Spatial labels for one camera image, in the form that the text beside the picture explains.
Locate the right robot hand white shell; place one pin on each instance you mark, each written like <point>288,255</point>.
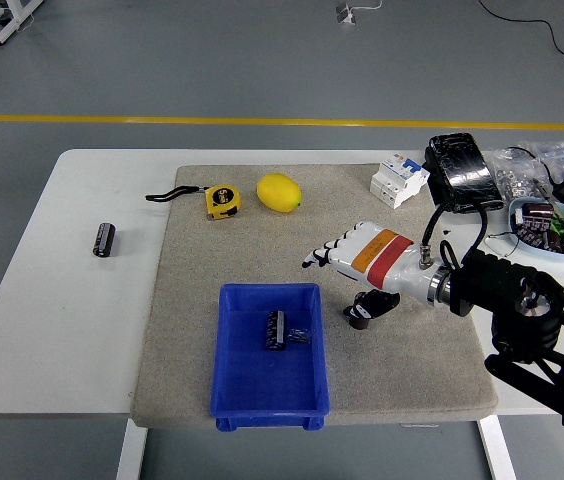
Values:
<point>382,255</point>

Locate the black cylindrical battery white print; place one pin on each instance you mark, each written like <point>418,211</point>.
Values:
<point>104,240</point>
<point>275,330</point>
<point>359,324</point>

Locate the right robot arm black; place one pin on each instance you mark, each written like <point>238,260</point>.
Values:
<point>497,280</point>

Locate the blue plastic box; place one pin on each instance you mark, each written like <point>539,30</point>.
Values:
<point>269,385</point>

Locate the white circuit breaker blue lever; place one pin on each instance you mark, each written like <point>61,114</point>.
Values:
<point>398,182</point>

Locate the grey-brown mat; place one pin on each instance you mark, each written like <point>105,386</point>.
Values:
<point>312,220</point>

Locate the black device in clear wrap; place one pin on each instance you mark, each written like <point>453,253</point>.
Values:
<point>464,175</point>

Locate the small clear bag with part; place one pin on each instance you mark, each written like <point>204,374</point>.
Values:
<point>299,336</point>

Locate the yellow lemon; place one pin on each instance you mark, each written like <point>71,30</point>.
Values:
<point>279,192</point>

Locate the light blue bowl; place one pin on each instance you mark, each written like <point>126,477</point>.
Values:
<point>524,245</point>

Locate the clear bag of metal nuts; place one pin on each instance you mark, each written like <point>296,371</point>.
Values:
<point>512,180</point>

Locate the large brown capacitor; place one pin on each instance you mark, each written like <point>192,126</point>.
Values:
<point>538,210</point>

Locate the green connector pieces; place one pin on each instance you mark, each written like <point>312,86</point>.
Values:
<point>562,223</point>

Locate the white table leg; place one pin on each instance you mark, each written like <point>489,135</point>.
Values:
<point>132,450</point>
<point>499,450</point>

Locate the white desk frame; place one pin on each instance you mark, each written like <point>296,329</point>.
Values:
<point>12,22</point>

